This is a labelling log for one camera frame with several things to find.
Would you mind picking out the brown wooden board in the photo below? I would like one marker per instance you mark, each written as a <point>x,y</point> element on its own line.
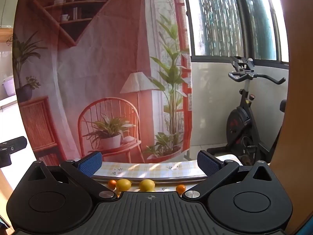
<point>300,127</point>

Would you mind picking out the yellow lemon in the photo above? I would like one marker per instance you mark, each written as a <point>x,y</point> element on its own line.
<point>123,185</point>
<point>146,185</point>

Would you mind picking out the window with metal frame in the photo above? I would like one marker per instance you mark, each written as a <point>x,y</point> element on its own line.
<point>215,24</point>

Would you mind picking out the black exercise bike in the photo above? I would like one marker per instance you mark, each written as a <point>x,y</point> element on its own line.
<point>240,124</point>

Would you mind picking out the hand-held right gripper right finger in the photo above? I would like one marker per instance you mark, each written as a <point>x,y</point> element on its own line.
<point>207,164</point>

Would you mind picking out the yellow plaid floral tablecloth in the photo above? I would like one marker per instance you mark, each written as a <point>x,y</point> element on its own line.
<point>146,167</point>

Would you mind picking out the white plastic bucket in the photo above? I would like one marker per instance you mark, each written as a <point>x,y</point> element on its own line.
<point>9,86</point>

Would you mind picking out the small orange tangerine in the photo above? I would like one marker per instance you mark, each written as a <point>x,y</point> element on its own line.
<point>181,188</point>
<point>112,183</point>

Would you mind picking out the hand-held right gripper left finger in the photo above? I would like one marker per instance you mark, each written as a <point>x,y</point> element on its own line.
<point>90,164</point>

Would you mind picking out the printed room backdrop cloth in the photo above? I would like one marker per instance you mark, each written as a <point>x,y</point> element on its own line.
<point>110,53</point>

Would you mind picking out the long metal pole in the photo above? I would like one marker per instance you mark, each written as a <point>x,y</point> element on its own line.
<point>151,178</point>

